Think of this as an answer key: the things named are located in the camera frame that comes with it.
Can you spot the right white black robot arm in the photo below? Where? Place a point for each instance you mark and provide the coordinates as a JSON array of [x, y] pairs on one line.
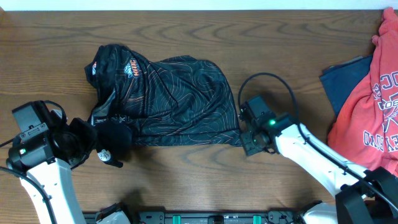
[[361, 195]]

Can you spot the navy blue folded garment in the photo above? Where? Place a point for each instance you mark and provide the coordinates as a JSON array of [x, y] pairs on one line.
[[340, 80]]

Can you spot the red printed t-shirt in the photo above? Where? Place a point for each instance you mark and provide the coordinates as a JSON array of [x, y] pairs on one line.
[[365, 130]]

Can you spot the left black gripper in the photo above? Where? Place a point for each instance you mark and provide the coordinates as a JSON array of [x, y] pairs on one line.
[[90, 134]]

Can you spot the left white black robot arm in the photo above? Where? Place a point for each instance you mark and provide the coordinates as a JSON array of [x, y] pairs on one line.
[[43, 156]]

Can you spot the black orange patterned jersey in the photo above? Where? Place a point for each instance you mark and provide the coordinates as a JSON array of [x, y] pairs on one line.
[[178, 101]]

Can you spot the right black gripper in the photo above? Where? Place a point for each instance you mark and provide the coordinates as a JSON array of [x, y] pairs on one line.
[[249, 148]]

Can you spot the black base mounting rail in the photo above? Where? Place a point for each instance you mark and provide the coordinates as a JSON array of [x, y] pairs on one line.
[[158, 215]]

